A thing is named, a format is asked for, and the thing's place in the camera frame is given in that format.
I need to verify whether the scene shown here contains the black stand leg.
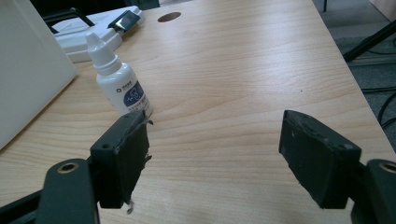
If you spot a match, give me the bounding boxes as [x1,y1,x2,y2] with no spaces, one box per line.
[342,20,396,63]

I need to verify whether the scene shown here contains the white box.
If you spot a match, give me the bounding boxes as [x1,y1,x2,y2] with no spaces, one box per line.
[0,0,78,151]

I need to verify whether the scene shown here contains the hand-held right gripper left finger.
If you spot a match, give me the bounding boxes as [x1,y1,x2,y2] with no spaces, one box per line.
[90,109,154,215]

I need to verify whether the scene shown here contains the white plastic device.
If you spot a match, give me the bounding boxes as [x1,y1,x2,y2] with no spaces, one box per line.
[51,5,146,63]

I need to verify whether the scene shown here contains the white dropper bottle blue label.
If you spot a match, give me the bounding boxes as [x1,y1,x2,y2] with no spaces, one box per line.
[85,32,154,119]

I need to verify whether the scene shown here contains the black cable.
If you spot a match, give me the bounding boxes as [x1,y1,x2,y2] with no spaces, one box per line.
[361,87,396,129]

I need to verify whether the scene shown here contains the black metal frame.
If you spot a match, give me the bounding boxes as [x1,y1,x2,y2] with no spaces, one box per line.
[42,7,96,35]

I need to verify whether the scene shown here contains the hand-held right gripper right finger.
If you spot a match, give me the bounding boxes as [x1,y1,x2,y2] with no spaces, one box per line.
[278,109,362,210]

